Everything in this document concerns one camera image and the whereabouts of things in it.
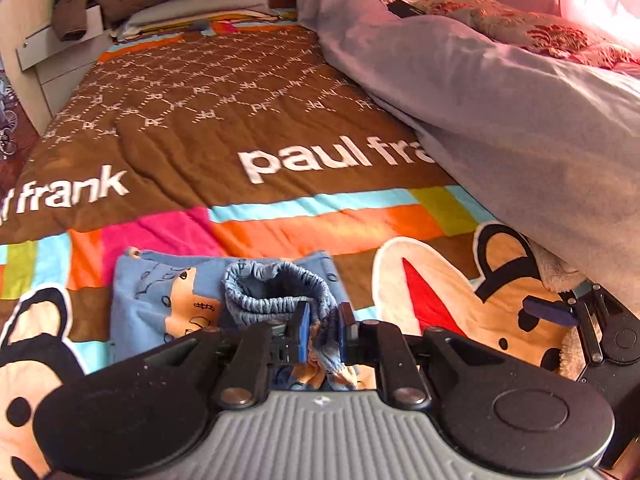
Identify blue patterned children's pants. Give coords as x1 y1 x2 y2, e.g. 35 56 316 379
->
110 247 375 391

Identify grey pillow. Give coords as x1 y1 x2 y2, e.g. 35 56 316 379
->
113 0 272 41

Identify colourful paul frank blanket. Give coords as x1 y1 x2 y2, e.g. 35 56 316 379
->
1 25 564 479

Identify black phone on duvet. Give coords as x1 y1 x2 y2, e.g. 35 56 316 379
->
387 0 425 18

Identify grey duvet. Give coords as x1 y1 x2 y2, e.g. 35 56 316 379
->
297 0 639 309

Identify red floral pillow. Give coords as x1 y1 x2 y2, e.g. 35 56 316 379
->
380 0 639 70

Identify white bedside table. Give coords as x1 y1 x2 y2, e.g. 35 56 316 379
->
16 6 113 116

